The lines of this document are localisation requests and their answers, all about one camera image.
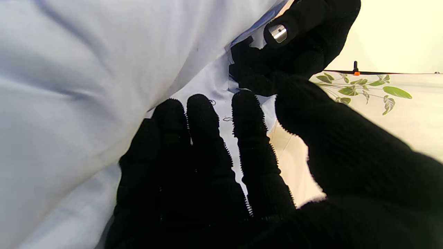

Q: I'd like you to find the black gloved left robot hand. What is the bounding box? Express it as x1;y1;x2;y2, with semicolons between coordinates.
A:
228;0;361;97

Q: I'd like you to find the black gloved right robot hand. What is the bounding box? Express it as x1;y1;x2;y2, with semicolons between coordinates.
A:
106;74;443;249

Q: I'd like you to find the light blue shirt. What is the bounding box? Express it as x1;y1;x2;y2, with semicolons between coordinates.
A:
0;0;288;249

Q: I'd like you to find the potted plant with variegated leaves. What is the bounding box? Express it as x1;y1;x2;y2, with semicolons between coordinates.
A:
311;71;413;116

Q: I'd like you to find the thin black rail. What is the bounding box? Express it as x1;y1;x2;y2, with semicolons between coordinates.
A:
324;61;443;76

